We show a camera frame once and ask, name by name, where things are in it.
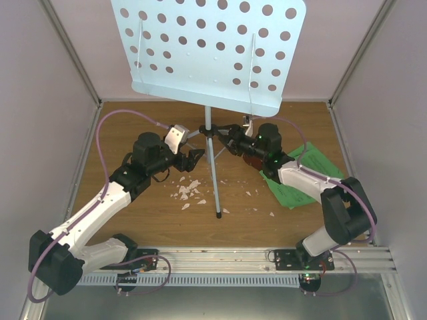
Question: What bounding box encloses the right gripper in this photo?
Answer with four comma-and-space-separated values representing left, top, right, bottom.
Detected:
213, 125, 267, 161

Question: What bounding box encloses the wooden metronome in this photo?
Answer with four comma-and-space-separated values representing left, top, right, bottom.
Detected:
242, 155, 263, 171

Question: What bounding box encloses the light blue music stand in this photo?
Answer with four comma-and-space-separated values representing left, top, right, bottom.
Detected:
109, 0, 308, 219

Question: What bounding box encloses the green sheet music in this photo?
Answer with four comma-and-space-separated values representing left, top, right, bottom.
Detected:
301, 142, 344, 179
260, 171, 316, 209

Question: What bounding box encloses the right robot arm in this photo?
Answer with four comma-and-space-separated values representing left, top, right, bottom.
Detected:
211, 123, 377, 270

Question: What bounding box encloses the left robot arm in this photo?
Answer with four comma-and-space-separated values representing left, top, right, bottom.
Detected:
27, 127, 205, 303

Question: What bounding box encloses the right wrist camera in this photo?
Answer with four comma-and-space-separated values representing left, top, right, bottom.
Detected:
243, 115, 254, 137

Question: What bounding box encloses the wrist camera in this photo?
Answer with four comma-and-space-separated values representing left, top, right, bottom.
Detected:
243, 115, 254, 137
164, 125, 189, 155

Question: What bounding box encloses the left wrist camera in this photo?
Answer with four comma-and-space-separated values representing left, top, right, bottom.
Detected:
164, 125, 189, 155

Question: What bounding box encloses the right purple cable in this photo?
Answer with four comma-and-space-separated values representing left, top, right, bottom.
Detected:
253, 116, 378, 251

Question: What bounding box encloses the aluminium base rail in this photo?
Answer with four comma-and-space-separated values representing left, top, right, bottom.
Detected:
36, 245, 398, 275

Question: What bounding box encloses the grey slotted cable duct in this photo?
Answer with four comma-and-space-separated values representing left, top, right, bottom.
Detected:
78, 273, 300, 288

